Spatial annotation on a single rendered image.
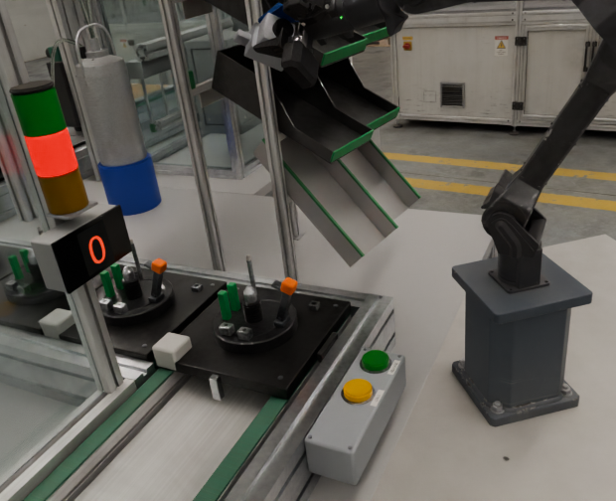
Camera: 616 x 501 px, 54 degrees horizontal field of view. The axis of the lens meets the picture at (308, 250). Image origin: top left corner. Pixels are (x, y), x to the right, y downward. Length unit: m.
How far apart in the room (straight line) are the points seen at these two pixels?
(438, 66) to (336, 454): 4.51
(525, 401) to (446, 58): 4.29
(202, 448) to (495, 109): 4.41
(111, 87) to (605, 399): 1.39
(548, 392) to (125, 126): 1.31
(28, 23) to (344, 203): 12.30
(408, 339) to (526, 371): 0.27
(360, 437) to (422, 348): 0.35
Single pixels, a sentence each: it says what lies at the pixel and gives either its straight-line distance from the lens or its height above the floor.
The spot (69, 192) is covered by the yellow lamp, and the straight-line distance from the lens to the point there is 0.81.
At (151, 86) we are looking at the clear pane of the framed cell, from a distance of 2.11.
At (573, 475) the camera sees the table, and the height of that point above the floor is 0.86.
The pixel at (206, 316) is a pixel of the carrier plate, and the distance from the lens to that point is 1.08.
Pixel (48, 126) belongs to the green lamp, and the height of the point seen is 1.37.
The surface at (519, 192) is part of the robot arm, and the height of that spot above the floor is 1.21.
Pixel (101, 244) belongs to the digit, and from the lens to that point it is 0.85.
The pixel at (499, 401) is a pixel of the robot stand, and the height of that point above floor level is 0.89.
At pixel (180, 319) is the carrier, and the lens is 1.09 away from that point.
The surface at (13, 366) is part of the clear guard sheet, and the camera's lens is 0.87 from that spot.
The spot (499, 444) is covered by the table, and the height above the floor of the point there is 0.86.
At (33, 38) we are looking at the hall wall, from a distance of 13.35.
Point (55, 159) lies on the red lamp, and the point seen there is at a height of 1.33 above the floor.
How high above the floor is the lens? 1.53
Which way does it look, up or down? 27 degrees down
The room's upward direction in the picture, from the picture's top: 7 degrees counter-clockwise
